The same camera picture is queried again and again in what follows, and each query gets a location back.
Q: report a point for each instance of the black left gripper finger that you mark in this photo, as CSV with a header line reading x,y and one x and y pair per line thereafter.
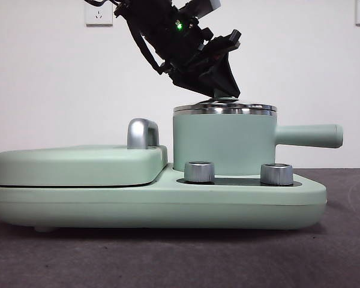
x,y
227,79
189,81

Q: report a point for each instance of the glass lid with green knob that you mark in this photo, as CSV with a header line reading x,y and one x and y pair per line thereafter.
x,y
198,107

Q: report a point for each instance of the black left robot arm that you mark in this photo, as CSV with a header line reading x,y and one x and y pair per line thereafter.
x,y
159,27

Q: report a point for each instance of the mint green steamer pot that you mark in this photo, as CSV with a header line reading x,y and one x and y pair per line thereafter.
x,y
222,141

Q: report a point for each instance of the silver control knob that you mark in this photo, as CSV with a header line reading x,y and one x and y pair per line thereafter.
x,y
199,172
276,174

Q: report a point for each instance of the mint green breakfast machine base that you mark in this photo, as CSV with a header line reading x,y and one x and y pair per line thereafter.
x,y
138,207

